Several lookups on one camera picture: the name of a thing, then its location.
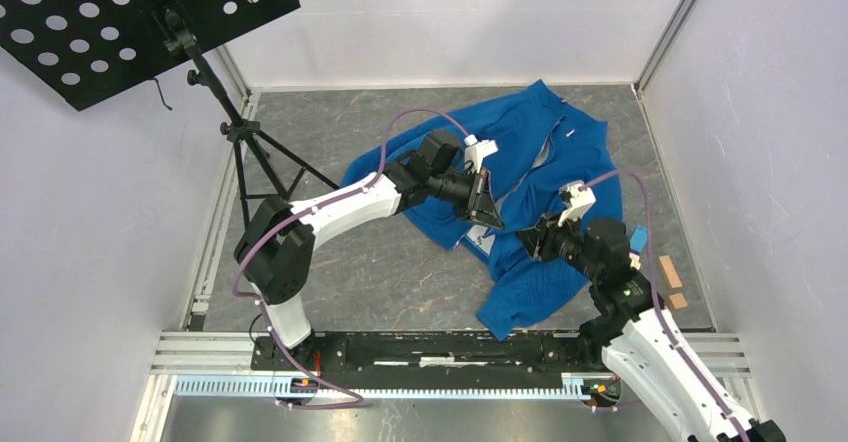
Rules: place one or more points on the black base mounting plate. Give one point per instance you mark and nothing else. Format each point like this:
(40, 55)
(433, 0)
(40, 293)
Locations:
(536, 359)

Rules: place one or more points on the aluminium frame rail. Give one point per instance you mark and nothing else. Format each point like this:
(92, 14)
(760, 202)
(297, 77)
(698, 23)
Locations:
(218, 364)

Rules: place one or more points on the black perforated music stand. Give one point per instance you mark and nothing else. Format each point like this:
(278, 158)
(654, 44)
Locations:
(88, 51)

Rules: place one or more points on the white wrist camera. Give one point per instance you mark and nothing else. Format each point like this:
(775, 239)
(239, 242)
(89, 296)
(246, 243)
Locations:
(476, 151)
(578, 199)

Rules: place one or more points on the blue zip-up jacket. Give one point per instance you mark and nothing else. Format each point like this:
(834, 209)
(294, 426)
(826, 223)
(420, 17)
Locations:
(543, 143)

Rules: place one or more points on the long wooden block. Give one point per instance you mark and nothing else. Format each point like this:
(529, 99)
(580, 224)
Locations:
(670, 272)

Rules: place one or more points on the small blue block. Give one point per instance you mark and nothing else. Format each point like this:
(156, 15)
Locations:
(639, 239)

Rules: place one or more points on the small wooden block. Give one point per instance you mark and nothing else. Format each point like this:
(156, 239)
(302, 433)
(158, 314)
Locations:
(676, 301)

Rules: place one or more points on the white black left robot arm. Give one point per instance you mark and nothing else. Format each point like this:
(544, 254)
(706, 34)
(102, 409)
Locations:
(276, 249)

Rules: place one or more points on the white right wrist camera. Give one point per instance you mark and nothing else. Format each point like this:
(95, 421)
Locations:
(578, 199)

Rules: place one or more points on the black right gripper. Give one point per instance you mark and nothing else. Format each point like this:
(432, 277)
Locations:
(530, 237)

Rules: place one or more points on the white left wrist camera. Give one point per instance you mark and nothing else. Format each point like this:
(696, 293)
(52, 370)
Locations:
(476, 151)

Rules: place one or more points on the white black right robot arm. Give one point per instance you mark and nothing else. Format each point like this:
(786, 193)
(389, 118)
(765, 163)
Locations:
(636, 337)

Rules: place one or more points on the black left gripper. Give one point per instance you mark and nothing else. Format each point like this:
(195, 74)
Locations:
(486, 211)

